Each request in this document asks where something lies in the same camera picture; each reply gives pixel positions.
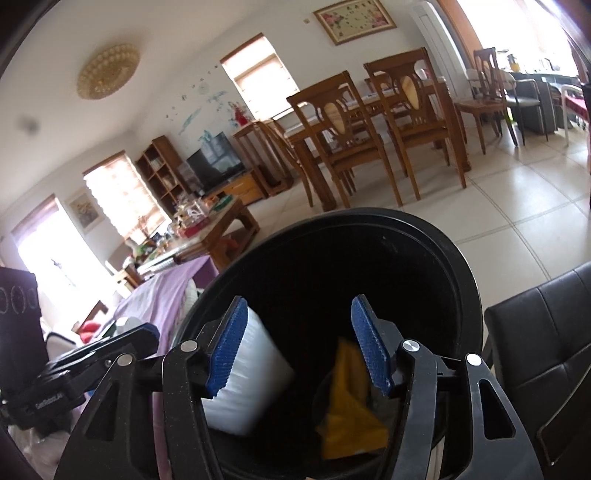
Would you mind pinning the black leather chair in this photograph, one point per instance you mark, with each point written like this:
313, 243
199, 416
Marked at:
541, 353

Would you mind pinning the round ceiling lamp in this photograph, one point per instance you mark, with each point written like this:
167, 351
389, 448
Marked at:
107, 72

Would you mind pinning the wooden dining chair near left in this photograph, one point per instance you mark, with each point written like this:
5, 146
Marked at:
339, 124

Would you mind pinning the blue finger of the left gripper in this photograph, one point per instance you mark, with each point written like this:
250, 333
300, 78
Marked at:
144, 337

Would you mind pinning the wooden dining chair near right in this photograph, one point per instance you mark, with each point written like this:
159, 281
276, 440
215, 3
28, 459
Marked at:
418, 109

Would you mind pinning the black trash bin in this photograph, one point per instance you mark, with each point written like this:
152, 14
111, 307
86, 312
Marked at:
301, 282

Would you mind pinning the purple tablecloth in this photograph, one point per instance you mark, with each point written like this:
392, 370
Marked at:
162, 302

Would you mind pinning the framed floral picture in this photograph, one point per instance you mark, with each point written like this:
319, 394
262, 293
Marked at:
350, 20

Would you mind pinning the white air conditioner tower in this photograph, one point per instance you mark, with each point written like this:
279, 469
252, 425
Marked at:
442, 48

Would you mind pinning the wooden tv cabinet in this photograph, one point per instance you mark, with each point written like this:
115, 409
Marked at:
246, 187

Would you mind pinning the yellow plastic bag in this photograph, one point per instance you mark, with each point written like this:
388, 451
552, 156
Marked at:
350, 426

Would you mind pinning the white paper cup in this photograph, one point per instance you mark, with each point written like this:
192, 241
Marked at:
256, 377

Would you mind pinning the wooden coffee table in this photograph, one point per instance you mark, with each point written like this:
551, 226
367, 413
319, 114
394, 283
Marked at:
224, 238

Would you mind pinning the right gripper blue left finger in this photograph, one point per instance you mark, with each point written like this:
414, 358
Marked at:
223, 347

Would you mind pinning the tall wooden plant stand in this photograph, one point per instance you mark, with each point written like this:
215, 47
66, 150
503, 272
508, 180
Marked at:
258, 155

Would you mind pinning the framed sunflower painting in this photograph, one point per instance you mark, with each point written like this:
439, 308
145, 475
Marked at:
86, 213

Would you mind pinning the wooden bookshelf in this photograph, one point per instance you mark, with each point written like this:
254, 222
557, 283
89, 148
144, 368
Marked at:
158, 166

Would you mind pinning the black television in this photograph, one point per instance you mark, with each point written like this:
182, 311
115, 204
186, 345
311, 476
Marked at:
215, 163

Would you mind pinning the wooden chair far right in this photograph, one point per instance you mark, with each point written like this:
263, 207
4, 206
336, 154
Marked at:
489, 97

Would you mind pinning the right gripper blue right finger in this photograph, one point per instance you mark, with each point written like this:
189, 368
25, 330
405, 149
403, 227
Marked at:
375, 352

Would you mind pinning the wooden dining chair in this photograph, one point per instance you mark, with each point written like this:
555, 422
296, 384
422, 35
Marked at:
339, 124
418, 109

